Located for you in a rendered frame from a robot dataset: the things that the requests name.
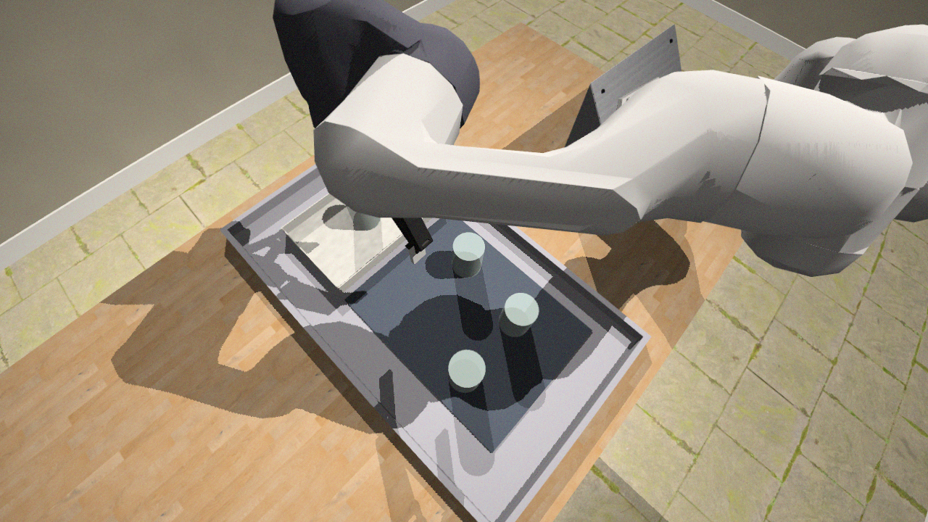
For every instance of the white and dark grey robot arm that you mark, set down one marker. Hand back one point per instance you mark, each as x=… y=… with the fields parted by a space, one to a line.
x=786 y=164

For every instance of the clear glass cylinder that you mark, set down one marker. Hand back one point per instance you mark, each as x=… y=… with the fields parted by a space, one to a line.
x=362 y=221
x=518 y=314
x=466 y=370
x=467 y=254

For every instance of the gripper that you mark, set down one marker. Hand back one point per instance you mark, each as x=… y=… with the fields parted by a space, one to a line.
x=417 y=235

